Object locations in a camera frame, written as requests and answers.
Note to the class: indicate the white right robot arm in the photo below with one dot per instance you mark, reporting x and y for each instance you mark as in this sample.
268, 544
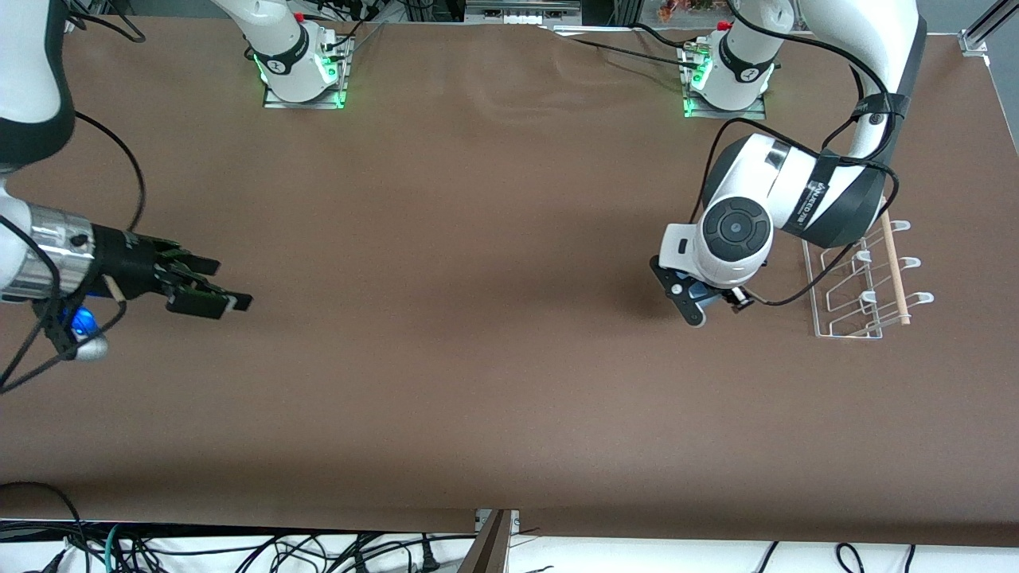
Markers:
24, 79

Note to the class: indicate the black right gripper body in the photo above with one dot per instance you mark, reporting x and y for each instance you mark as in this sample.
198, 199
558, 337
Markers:
127, 259

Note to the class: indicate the black aluminium frame post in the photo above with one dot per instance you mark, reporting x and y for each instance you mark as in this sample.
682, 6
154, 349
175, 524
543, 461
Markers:
625, 9

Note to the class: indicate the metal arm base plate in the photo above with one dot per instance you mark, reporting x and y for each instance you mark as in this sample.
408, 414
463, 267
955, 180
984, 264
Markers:
302, 104
724, 114

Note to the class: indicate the blue plastic cup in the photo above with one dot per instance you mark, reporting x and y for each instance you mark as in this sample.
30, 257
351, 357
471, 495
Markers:
704, 294

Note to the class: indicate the grey power strip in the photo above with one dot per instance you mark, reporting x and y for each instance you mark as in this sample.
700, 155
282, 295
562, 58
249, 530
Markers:
521, 9

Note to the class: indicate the orange patterned object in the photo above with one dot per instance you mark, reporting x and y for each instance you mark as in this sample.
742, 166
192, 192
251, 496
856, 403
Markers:
689, 8

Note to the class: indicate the metal table leg bracket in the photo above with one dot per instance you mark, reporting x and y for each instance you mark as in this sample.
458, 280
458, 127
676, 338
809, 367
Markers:
489, 545

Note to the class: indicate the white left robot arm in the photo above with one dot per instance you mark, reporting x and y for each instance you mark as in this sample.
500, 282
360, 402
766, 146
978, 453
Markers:
764, 175

